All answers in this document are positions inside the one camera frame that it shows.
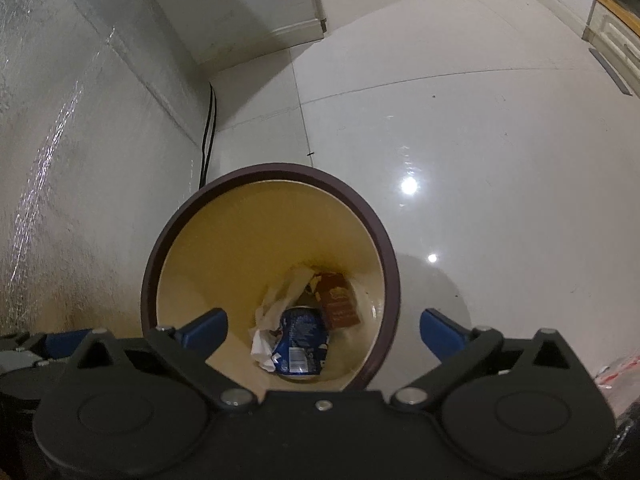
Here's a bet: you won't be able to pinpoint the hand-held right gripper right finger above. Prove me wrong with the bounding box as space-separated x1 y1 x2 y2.
389 309 571 413

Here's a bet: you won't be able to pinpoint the red white plastic bag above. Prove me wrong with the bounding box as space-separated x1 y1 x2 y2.
594 354 640 412

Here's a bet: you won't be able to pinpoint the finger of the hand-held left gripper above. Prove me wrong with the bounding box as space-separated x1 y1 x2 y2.
0 329 96 362

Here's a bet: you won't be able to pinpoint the wooden bench with drawers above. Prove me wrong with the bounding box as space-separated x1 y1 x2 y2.
581 0 640 97

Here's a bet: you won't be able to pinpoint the brown wrapper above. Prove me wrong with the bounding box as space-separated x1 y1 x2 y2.
317 272 362 330

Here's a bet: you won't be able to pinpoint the blue snack bag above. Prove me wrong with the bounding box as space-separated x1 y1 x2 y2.
271 306 329 377

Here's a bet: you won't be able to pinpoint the yellow waste bin brown rim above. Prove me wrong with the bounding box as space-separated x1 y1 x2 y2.
141 162 402 394

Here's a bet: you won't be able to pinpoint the white tissue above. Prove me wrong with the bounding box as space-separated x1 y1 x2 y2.
251 267 314 372

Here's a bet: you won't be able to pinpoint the black cables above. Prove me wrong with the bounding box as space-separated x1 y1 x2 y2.
198 83 217 187

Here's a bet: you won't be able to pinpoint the white bed base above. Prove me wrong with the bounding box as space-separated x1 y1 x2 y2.
0 0 213 337

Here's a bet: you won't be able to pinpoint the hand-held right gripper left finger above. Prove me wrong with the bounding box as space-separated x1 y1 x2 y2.
75 309 260 413

